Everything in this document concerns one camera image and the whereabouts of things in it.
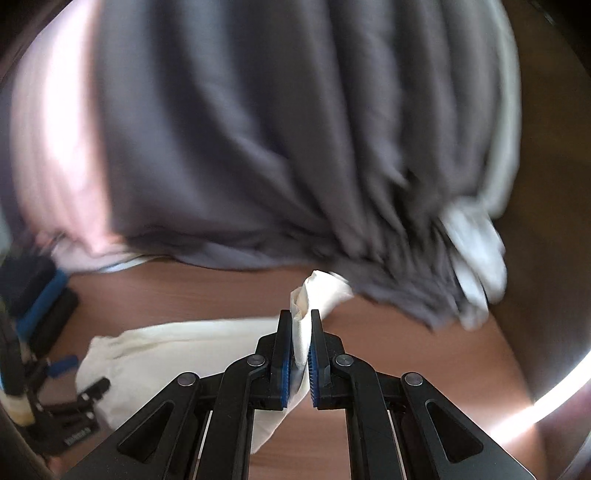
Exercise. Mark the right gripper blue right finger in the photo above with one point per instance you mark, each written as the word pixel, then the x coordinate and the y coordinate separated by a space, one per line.
pixel 327 389

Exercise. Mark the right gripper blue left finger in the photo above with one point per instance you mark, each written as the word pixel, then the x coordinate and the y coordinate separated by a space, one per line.
pixel 273 387

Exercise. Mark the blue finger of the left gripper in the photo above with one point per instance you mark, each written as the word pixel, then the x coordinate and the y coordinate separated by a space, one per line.
pixel 95 392
pixel 61 366

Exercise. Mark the cream white shorts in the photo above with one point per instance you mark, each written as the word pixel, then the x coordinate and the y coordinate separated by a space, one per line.
pixel 140 362

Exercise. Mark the blue folded garment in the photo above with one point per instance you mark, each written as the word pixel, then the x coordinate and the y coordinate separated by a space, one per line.
pixel 26 325

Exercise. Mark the white sheer curtain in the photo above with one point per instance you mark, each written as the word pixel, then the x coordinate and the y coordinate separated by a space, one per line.
pixel 479 258

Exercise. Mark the pink curtain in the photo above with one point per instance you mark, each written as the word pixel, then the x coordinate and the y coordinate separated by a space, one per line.
pixel 58 159

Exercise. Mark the grey curtain right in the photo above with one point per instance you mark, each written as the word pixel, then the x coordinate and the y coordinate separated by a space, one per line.
pixel 257 134

